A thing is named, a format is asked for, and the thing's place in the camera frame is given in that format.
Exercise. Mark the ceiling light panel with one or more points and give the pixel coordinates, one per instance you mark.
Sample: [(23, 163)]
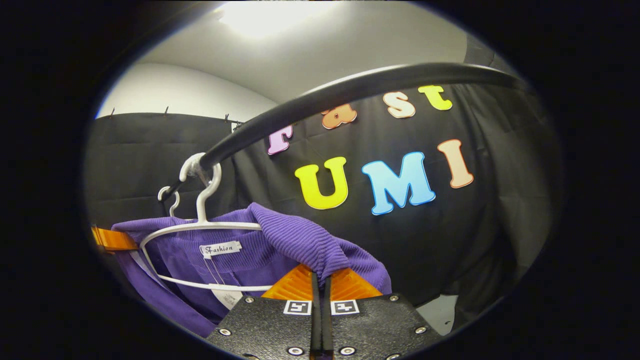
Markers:
[(270, 17)]

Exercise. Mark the black metal clothes rack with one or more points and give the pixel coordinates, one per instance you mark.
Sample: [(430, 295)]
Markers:
[(350, 87)]

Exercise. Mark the black backdrop cloth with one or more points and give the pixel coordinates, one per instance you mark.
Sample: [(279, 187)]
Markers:
[(425, 240)]

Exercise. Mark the white plastic hanger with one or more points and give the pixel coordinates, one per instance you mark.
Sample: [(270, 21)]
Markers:
[(202, 205), (175, 200)]

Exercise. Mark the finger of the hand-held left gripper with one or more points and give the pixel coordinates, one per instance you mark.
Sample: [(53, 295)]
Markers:
[(112, 240)]

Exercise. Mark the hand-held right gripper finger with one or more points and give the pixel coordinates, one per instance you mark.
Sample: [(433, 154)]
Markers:
[(316, 320), (327, 320)]

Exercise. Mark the purple knit jacket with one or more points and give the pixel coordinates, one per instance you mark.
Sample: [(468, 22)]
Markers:
[(300, 240)]

